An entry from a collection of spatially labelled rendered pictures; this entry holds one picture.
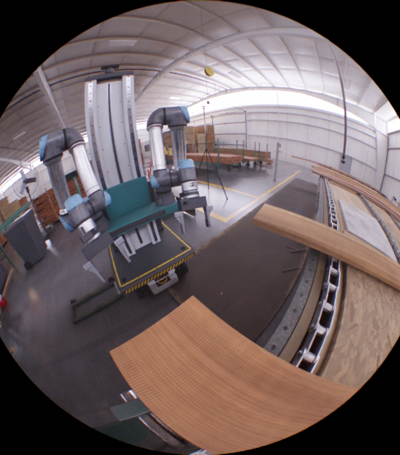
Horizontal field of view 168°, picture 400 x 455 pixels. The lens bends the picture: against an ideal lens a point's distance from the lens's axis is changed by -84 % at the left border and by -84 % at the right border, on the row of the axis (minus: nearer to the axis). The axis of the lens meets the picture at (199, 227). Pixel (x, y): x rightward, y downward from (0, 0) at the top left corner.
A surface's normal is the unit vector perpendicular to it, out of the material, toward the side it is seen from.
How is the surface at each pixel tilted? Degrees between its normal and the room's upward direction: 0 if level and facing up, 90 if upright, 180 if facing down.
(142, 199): 90
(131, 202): 90
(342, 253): 31
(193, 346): 0
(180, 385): 0
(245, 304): 0
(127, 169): 90
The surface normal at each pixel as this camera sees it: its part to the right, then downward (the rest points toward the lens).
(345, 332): -0.06, -0.82
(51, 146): 0.88, 0.36
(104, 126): 0.62, 0.41
